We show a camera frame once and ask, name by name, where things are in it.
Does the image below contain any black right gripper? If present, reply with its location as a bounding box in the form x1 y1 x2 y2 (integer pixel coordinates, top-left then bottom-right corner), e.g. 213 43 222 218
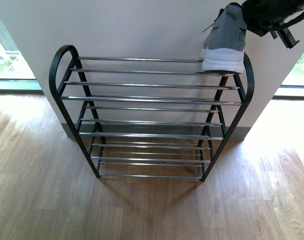
241 0 304 49

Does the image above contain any grey sneaker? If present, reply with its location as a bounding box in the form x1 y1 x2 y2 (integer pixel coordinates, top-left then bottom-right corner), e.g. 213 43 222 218
200 2 247 74

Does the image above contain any black metal shoe rack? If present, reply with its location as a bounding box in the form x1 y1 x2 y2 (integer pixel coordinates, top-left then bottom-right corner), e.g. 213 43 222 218
48 45 255 181

